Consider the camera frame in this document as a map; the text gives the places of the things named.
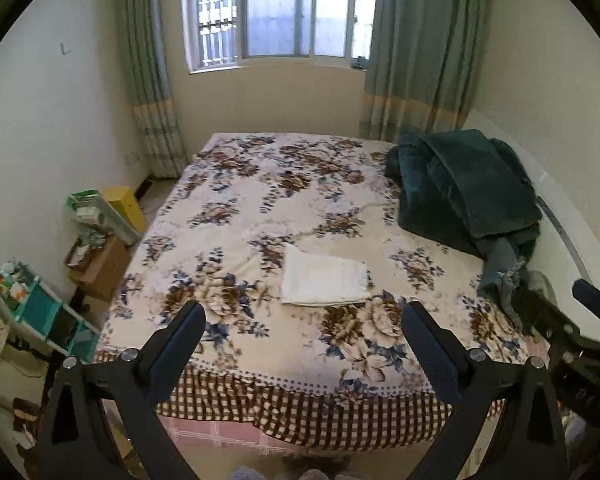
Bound white bed headboard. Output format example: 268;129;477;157
462;107;600;352

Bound white pants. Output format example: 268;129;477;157
280;244;371;307

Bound pink checked bed sheet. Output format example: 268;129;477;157
157;407;331;457

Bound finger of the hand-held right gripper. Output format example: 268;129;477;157
572;279;600;324
511;287;581;350

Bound window with white frame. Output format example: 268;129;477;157
180;0;382;76

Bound teal and white shelf rack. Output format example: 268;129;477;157
0;259;102;364

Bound clear plastic storage box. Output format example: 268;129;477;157
66;190;144;247

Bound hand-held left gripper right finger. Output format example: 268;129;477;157
401;301;567;480

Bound dark green plush blanket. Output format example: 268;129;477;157
383;129;544;322

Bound brown cardboard box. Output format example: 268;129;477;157
64;235;134;302

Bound yellow box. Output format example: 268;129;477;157
100;186;149;235

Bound green striped curtain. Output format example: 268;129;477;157
115;0;190;180
359;0;494;147

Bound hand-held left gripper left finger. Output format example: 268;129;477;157
34;300;207;480

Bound bed with floral cover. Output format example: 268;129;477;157
94;132;552;452

